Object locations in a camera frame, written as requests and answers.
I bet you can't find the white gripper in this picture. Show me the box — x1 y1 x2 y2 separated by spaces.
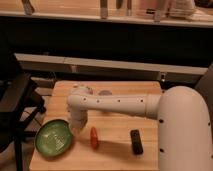
68 109 88 130

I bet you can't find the green ceramic bowl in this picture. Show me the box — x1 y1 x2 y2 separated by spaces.
34 119 74 157

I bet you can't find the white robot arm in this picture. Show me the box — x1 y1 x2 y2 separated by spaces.
67 86 213 171

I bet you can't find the orange carrot toy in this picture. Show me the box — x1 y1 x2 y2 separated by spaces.
90 127 99 149

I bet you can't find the grey round disc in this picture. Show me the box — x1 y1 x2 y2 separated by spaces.
98 90 112 96

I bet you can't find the wooden table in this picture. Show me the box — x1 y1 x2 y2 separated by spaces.
30 81 161 171

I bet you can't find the black chair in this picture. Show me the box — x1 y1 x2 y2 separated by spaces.
0 54 47 171

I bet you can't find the black rectangular block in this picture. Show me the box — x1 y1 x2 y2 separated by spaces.
130 130 143 155

